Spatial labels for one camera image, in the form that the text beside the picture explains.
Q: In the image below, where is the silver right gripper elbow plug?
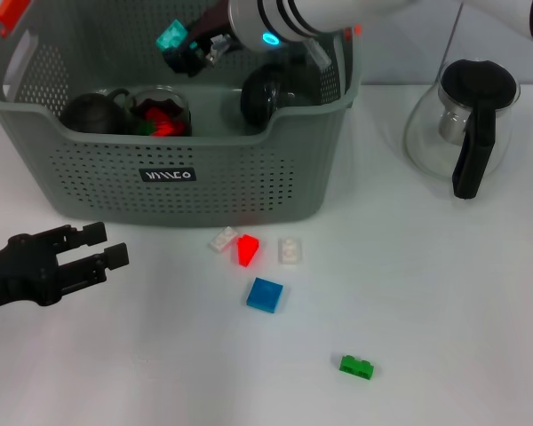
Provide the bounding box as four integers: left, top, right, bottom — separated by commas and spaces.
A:
205, 34, 233, 64

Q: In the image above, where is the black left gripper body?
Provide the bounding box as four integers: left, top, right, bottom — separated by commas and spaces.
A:
0, 234, 59, 312

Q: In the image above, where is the grey perforated plastic storage basket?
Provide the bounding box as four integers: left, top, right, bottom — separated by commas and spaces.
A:
0, 0, 363, 228

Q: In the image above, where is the cyan toy brick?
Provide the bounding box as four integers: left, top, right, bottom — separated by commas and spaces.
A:
155, 20, 190, 52

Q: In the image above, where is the red sloped toy brick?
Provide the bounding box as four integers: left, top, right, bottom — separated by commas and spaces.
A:
235, 233, 261, 267

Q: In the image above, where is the orange-red small toy brick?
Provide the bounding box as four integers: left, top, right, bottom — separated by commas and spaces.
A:
153, 122, 186, 138

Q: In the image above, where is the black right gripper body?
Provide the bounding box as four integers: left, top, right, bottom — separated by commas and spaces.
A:
188, 2, 232, 54

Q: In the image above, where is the glass teacup with black holder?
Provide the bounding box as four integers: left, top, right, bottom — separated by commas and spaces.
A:
132, 114, 195, 138
126, 85, 193, 138

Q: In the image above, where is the blue toy brick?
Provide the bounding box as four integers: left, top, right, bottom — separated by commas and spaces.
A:
246, 277, 284, 314

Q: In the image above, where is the white toy brick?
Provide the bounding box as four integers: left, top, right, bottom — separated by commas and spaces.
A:
277, 238, 304, 266
208, 225, 237, 254

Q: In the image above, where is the black round object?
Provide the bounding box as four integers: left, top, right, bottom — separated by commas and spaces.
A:
240, 63, 301, 130

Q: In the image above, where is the dark red curved toy brick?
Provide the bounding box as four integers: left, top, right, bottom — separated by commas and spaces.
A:
142, 106, 172, 123

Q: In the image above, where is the dark clay teapot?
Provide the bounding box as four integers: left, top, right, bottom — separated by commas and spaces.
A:
60, 87, 130, 135

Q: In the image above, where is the glass carafe with black handle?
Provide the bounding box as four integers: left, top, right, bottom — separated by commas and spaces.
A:
402, 57, 521, 200

